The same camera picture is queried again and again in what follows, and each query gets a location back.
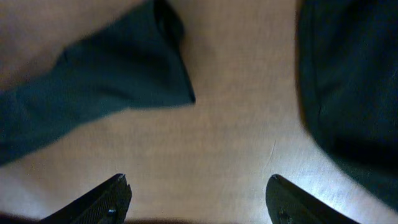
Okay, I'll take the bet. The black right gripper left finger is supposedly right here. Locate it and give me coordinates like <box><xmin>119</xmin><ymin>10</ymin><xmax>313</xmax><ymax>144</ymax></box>
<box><xmin>40</xmin><ymin>174</ymin><xmax>132</xmax><ymax>224</ymax></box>

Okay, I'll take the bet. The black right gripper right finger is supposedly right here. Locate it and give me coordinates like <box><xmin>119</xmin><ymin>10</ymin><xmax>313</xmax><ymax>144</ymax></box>
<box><xmin>266</xmin><ymin>174</ymin><xmax>358</xmax><ymax>224</ymax></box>

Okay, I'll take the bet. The black leggings red waistband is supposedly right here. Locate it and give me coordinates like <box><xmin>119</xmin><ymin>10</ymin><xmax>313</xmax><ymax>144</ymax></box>
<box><xmin>1</xmin><ymin>1</ymin><xmax>195</xmax><ymax>164</ymax></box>

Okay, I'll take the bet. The black clothes pile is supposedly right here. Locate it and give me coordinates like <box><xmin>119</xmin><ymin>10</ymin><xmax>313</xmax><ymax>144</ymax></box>
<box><xmin>297</xmin><ymin>0</ymin><xmax>397</xmax><ymax>209</ymax></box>

